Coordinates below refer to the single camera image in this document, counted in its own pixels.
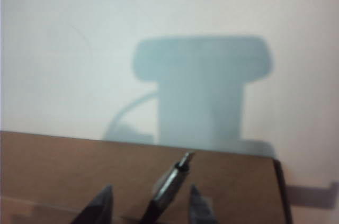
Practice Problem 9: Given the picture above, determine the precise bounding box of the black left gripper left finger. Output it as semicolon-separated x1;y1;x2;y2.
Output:
74;184;113;224

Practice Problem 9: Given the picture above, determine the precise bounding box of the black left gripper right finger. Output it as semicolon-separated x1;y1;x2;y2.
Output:
188;183;217;224

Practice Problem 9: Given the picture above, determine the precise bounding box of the black charging cable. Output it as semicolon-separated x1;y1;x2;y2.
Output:
139;151;197;224

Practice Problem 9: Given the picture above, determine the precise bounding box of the brown cardboard box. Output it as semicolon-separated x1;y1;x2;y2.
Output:
0;130;293;224

